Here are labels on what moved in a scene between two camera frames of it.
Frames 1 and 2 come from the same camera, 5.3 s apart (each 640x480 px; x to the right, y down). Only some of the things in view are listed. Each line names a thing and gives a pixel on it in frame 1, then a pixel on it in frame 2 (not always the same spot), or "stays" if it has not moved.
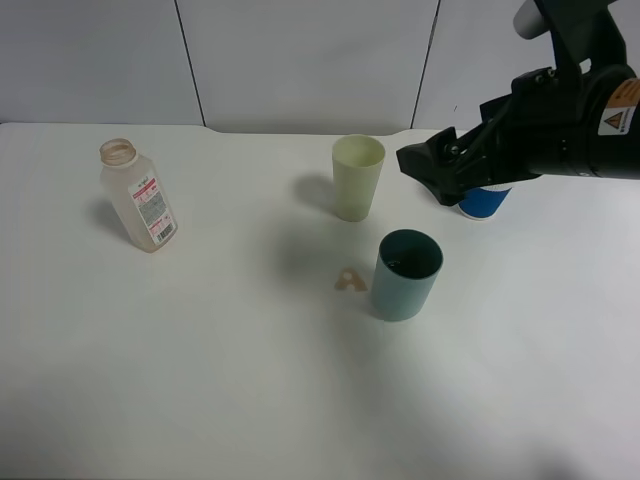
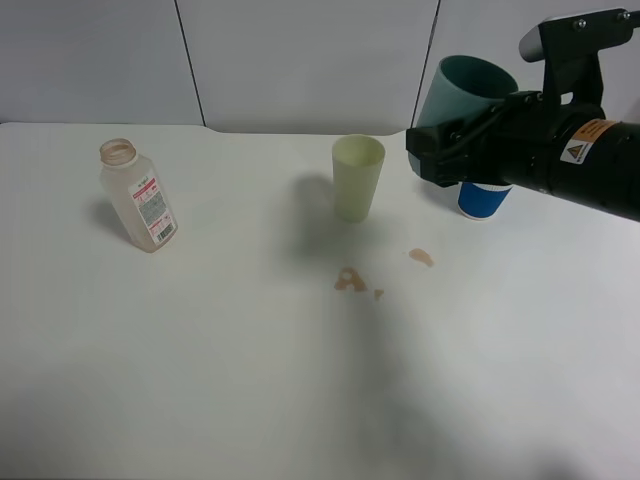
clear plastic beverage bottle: [138, 194] stays
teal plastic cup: [408, 265] -> [463, 87]
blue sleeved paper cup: [482, 203] stays
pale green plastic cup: [357, 163] stays
